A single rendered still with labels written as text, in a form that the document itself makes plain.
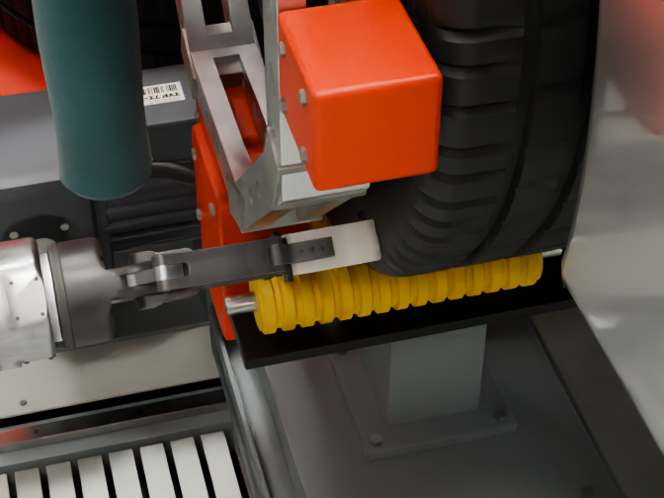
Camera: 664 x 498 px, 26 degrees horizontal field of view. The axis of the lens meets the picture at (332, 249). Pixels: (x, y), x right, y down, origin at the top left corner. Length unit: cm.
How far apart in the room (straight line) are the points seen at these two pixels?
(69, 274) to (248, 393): 65
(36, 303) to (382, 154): 29
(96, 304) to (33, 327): 5
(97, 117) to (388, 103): 54
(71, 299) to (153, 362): 77
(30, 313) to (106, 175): 37
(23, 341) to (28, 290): 3
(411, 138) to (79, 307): 29
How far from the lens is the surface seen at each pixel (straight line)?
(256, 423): 160
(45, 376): 177
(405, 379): 143
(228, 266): 100
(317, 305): 119
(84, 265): 100
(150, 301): 102
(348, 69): 80
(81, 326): 101
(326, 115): 79
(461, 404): 148
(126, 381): 175
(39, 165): 154
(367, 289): 119
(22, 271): 100
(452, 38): 83
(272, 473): 155
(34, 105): 163
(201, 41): 130
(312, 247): 103
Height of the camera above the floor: 133
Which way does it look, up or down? 41 degrees down
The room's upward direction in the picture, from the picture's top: straight up
